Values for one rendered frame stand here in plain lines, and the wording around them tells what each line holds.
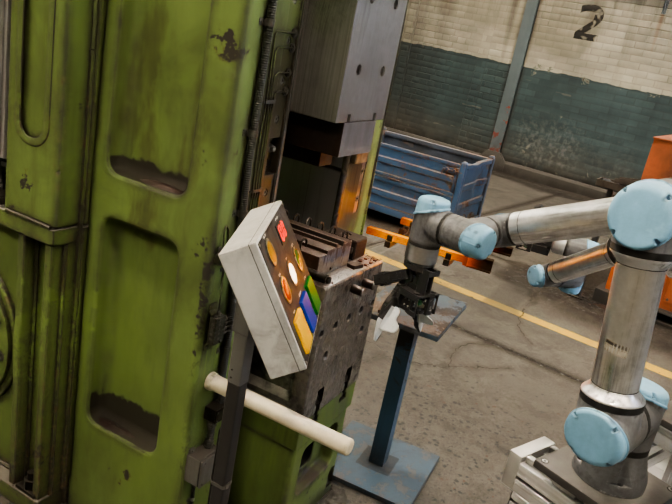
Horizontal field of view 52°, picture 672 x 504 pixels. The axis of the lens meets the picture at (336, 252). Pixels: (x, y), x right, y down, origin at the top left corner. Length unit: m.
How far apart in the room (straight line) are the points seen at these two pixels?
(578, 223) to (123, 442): 1.43
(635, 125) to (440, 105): 2.74
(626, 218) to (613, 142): 8.30
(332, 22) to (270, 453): 1.29
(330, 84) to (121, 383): 1.08
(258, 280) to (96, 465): 1.16
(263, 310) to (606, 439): 0.68
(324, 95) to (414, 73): 8.90
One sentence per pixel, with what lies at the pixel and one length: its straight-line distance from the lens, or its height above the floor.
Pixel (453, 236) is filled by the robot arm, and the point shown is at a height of 1.23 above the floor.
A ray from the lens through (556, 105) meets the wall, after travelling 9.80.
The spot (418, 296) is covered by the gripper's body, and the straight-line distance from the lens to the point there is 1.57.
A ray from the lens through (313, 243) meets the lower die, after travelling 2.04.
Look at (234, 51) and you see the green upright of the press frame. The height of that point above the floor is 1.51.
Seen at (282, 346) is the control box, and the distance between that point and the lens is 1.38.
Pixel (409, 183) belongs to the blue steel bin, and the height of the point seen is 0.42.
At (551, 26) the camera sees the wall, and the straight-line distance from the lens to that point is 9.91.
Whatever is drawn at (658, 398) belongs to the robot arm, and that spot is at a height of 1.04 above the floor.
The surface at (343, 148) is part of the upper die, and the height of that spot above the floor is 1.29.
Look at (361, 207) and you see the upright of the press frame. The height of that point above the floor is 1.00.
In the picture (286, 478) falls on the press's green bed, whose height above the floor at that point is 0.26.
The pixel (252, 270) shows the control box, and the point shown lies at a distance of 1.33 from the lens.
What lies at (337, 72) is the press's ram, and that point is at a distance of 1.83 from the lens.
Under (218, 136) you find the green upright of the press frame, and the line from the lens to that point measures 1.71.
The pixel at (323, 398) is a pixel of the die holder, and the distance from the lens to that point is 2.22.
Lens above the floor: 1.62
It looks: 18 degrees down
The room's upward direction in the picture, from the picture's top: 11 degrees clockwise
